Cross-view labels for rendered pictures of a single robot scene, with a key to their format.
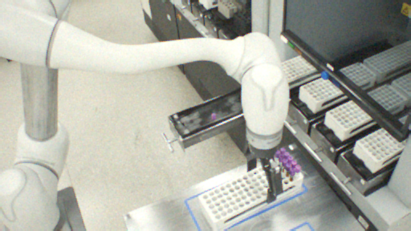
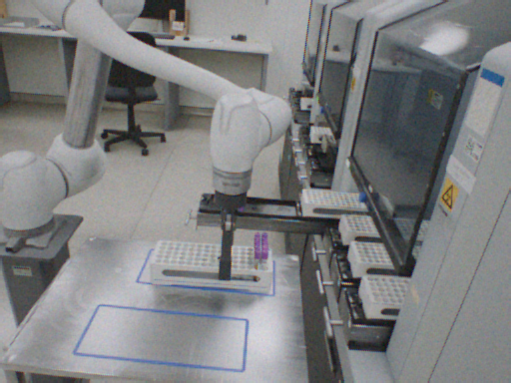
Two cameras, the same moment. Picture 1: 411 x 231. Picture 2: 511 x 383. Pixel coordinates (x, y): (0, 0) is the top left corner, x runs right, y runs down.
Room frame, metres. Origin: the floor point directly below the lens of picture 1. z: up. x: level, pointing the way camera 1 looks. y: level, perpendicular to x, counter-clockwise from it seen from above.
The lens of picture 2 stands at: (-0.16, -0.47, 1.51)
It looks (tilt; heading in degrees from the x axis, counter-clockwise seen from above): 28 degrees down; 20
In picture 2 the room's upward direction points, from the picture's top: 5 degrees clockwise
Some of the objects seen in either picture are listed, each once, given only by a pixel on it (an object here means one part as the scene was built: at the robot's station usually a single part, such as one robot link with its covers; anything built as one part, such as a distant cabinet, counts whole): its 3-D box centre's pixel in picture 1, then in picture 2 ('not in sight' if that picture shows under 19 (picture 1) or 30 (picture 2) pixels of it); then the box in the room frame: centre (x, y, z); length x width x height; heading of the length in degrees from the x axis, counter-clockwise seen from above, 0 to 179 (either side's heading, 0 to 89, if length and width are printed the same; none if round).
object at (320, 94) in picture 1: (337, 87); (388, 233); (1.03, -0.50, 0.83); 0.30 x 0.10 x 0.06; 112
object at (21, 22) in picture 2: not in sight; (18, 22); (2.96, 3.24, 0.93); 0.35 x 0.26 x 0.06; 26
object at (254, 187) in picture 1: (251, 192); (213, 265); (0.61, -0.11, 0.85); 0.30 x 0.10 x 0.06; 112
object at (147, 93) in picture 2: not in sight; (131, 89); (2.89, 1.87, 0.52); 0.64 x 0.60 x 1.05; 42
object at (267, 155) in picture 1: (263, 148); (230, 204); (0.62, -0.14, 1.03); 0.08 x 0.07 x 0.09; 23
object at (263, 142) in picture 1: (264, 130); (232, 177); (0.62, -0.14, 1.10); 0.09 x 0.09 x 0.06
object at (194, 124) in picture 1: (251, 101); (290, 216); (1.06, -0.18, 0.78); 0.73 x 0.14 x 0.09; 112
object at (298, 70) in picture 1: (290, 74); (345, 206); (1.13, -0.35, 0.83); 0.30 x 0.10 x 0.06; 112
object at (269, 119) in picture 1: (265, 93); (238, 129); (0.64, -0.14, 1.21); 0.13 x 0.11 x 0.16; 175
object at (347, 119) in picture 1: (365, 111); (403, 264); (0.89, -0.56, 0.83); 0.30 x 0.10 x 0.06; 112
